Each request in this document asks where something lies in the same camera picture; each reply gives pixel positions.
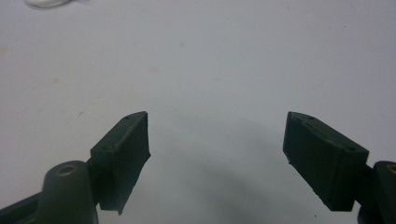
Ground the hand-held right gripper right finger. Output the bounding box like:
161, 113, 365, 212
282, 111, 375, 213

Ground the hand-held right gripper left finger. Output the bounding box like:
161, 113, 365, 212
88, 110, 152, 216

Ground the white round object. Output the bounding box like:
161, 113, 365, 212
23, 0, 73, 9

